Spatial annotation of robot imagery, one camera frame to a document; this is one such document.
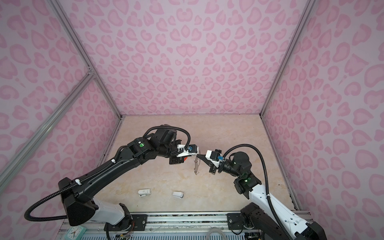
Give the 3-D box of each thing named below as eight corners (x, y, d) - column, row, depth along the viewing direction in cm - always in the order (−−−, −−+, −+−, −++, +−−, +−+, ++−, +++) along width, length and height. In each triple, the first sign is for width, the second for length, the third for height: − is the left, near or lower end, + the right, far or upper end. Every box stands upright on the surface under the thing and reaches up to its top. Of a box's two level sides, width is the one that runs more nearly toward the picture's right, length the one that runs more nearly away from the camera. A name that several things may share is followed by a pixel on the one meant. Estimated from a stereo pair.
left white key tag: (140, 197, 83) (137, 195, 80) (140, 192, 85) (138, 190, 82) (151, 195, 84) (149, 193, 81) (151, 190, 86) (149, 188, 82)
